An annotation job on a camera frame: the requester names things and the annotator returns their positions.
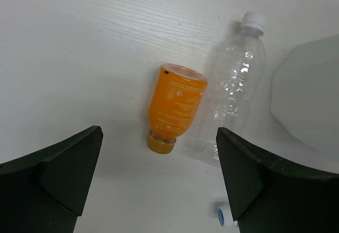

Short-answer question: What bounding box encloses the blue label plastic bottle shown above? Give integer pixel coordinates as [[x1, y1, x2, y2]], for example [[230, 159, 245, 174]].
[[215, 201, 238, 228]]

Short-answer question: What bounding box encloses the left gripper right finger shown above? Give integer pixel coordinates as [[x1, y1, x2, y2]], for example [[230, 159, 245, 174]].
[[216, 128, 338, 232]]

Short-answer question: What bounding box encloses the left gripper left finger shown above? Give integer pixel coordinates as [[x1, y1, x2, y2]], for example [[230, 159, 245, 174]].
[[1, 126, 103, 232]]

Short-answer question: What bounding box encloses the white plastic bin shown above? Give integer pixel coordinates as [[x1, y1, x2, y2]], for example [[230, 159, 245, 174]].
[[271, 35, 338, 156]]

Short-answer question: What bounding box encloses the clear plastic bottle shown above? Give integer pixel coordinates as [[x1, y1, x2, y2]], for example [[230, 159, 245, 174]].
[[183, 11, 267, 167]]

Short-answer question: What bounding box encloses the orange plastic bottle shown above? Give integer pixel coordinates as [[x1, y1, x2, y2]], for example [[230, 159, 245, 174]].
[[147, 64, 208, 154]]

